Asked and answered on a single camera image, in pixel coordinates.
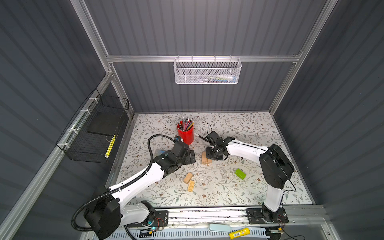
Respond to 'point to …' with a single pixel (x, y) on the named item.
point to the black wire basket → (91, 136)
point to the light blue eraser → (220, 227)
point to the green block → (240, 174)
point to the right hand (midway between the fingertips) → (209, 157)
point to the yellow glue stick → (240, 232)
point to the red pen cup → (185, 130)
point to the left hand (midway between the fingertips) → (188, 154)
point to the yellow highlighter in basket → (110, 147)
